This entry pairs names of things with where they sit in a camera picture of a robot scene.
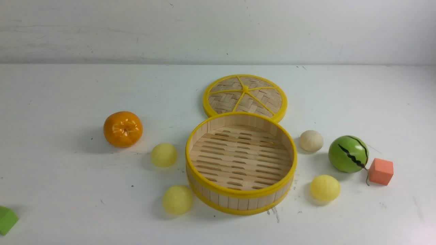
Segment yellow bun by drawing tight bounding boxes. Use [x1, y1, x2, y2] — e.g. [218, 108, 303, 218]
[162, 185, 193, 216]
[310, 174, 341, 203]
[151, 143, 177, 167]

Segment white cream bun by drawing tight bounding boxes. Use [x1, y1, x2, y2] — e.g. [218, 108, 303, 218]
[299, 130, 324, 152]

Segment woven bamboo steamer lid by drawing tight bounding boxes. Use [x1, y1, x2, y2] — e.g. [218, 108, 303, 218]
[202, 74, 288, 122]

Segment bamboo steamer tray yellow rim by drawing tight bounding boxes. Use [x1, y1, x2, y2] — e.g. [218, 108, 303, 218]
[185, 112, 297, 215]

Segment orange toy mandarin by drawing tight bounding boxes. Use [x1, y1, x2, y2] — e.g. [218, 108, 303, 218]
[103, 111, 143, 148]

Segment green toy watermelon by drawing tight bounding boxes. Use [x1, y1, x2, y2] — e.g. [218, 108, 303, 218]
[328, 135, 369, 173]

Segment orange foam cube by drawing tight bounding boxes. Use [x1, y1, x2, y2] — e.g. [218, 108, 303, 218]
[369, 158, 394, 186]

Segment green foam block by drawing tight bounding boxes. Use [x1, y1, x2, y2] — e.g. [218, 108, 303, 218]
[0, 206, 19, 236]

